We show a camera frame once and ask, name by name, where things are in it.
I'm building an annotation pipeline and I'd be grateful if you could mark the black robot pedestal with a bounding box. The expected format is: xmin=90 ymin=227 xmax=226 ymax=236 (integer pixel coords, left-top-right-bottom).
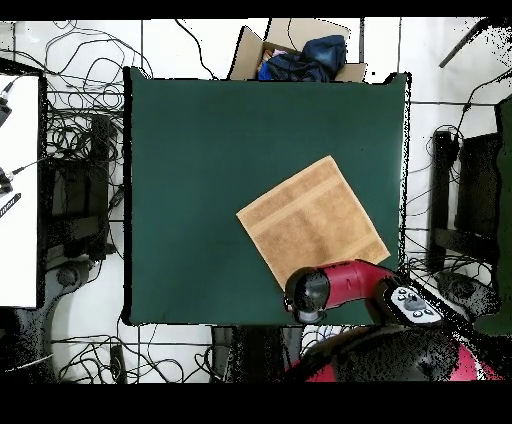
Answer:
xmin=209 ymin=324 xmax=305 ymax=383

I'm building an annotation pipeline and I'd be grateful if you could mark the black device with cable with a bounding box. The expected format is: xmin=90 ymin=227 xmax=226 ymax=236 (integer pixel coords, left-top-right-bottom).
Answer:
xmin=0 ymin=75 xmax=21 ymax=128

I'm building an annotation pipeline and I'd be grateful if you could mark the grey metal rod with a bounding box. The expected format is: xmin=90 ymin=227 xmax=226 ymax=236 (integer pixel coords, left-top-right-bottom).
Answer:
xmin=437 ymin=17 xmax=512 ymax=69

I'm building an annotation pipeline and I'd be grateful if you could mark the dark green table cloth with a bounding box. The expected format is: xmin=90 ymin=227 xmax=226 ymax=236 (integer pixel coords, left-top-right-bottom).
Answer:
xmin=122 ymin=65 xmax=412 ymax=331

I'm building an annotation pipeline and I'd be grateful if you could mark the long black power brick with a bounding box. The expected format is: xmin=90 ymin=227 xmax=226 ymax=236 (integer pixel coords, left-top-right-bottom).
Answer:
xmin=109 ymin=344 xmax=128 ymax=384

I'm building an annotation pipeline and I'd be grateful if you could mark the orange terry towel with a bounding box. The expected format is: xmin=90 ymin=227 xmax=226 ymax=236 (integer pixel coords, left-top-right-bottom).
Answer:
xmin=235 ymin=155 xmax=392 ymax=290

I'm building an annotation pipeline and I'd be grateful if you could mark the black connector with cable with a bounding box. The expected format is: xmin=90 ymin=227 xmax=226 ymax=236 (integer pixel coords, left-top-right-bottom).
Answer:
xmin=0 ymin=157 xmax=45 ymax=197

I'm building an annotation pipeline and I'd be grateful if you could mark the blue clothes pile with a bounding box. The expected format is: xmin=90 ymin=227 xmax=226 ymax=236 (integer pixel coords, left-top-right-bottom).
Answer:
xmin=257 ymin=34 xmax=348 ymax=82

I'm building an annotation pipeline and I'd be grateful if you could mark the cardboard box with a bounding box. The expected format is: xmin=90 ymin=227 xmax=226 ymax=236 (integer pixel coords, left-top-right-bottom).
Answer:
xmin=226 ymin=17 xmax=368 ymax=83

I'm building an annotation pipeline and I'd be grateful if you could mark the tangle of black cables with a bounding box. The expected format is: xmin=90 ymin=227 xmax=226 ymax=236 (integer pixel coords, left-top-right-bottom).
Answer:
xmin=39 ymin=19 xmax=155 ymax=169
xmin=301 ymin=324 xmax=353 ymax=353

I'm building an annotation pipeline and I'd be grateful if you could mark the white table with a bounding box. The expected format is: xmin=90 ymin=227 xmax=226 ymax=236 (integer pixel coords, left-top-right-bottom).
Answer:
xmin=0 ymin=73 xmax=41 ymax=309

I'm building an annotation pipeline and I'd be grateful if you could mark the small green table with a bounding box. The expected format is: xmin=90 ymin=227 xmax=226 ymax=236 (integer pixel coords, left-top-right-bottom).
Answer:
xmin=471 ymin=95 xmax=512 ymax=337

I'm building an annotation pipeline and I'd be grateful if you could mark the grey chair base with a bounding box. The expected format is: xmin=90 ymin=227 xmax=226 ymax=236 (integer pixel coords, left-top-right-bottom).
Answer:
xmin=43 ymin=258 xmax=101 ymax=299
xmin=434 ymin=270 xmax=502 ymax=319

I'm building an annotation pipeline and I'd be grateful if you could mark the black metal frame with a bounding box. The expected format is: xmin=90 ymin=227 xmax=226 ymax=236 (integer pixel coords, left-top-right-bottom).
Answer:
xmin=39 ymin=114 xmax=121 ymax=263
xmin=426 ymin=129 xmax=501 ymax=275

